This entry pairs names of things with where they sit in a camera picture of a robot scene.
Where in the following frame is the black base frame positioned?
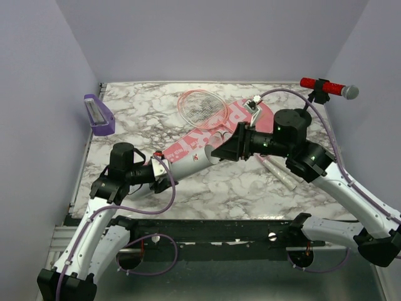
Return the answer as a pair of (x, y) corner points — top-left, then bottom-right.
(62, 216), (326, 264)

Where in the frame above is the aluminium rail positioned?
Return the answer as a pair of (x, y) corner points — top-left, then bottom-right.
(49, 226), (78, 252)

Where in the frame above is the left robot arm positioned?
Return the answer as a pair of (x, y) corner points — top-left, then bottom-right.
(37, 142), (175, 300)

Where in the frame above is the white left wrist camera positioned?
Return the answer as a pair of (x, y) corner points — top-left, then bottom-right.
(151, 156), (171, 181)

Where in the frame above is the red microphone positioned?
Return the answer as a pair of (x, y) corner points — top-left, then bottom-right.
(299, 77), (359, 100)

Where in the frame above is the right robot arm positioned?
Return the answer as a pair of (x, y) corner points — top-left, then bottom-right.
(211, 109), (400, 267)

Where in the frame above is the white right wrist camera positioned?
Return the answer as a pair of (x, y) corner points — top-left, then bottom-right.
(244, 95), (262, 127)

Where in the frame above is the white shuttlecock tube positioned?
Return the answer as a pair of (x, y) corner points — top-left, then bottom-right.
(128, 145), (215, 199)

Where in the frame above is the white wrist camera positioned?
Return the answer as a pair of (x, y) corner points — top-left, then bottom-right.
(151, 156), (171, 181)
(244, 95), (262, 127)

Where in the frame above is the pink racket bag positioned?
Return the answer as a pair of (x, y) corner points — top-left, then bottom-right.
(142, 98), (274, 167)

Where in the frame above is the white shuttlecock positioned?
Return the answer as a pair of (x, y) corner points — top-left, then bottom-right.
(211, 156), (220, 164)
(220, 131), (232, 141)

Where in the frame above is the purple wedge device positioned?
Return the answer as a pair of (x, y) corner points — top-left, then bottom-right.
(84, 94), (115, 137)

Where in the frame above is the pink badminton racket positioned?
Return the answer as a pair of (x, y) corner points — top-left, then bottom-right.
(177, 90), (262, 154)

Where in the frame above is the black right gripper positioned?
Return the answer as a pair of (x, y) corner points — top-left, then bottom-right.
(211, 121), (292, 161)

